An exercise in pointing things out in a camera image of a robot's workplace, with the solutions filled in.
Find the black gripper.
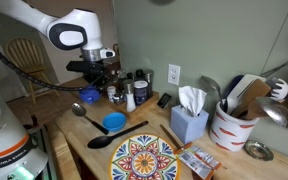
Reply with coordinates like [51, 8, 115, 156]
[83, 62, 114, 94]

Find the light blue bowl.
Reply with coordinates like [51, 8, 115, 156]
[102, 111, 128, 133]

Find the small white jar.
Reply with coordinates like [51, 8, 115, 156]
[106, 85, 117, 103]

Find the small glass jar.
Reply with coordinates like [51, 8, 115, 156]
[112, 93, 124, 106]

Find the clear glass bottle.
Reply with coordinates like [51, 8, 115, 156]
[117, 69, 128, 84]

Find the metal canister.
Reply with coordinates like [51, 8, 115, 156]
[121, 78, 135, 98]

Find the white shaker with metal top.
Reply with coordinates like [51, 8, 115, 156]
[125, 82, 137, 113]

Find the black cap bottle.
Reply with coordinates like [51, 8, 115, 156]
[134, 68, 145, 83]

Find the dark jar with white lid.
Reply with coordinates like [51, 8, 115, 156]
[133, 80, 149, 107]

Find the steel pepper grinder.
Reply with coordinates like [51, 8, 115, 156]
[143, 69, 154, 99]

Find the wooden spice tray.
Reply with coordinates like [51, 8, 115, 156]
[98, 89, 161, 122]

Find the black plastic spoon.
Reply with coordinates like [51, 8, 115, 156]
[87, 120, 150, 150]

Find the black phone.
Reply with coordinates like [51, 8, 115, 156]
[156, 92, 173, 110]

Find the wooden windsor chair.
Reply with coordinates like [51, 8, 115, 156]
[4, 37, 61, 106]

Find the black clamp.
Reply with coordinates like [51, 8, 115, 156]
[23, 114, 40, 131]

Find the white power outlet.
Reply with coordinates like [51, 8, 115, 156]
[167, 63, 182, 87]

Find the wooden chopstick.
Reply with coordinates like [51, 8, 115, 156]
[159, 124, 182, 150]

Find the colourful painted plate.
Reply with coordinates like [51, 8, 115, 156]
[108, 133, 182, 180]

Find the white tissue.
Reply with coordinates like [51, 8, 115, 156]
[178, 85, 208, 118]

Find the blue tissue box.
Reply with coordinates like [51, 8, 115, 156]
[169, 104, 210, 145]

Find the metal serving spoon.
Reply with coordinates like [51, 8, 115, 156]
[198, 75, 228, 113]

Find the orange and white packet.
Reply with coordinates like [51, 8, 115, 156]
[173, 142, 222, 180]

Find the dark blue utensil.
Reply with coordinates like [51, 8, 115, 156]
[222, 74, 245, 101]

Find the white crock with red chilies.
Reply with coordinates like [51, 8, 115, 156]
[209, 101, 261, 153]

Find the white spatula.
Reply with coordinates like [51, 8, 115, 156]
[225, 73, 267, 116]

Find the wooden spatula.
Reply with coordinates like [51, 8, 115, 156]
[232, 78, 272, 118]

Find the metal jar lid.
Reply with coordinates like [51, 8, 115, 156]
[243, 139, 275, 162]

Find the large metal ladle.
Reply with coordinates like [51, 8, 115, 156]
[250, 96, 288, 129]

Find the white slotted utensil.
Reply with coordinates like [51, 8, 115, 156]
[267, 77, 288, 102]

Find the thin metal rod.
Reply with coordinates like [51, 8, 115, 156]
[259, 53, 288, 78]

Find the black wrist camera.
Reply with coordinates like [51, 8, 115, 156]
[66, 60, 87, 73]

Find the metal spoon with black handle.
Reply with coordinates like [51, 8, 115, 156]
[71, 102, 110, 136]

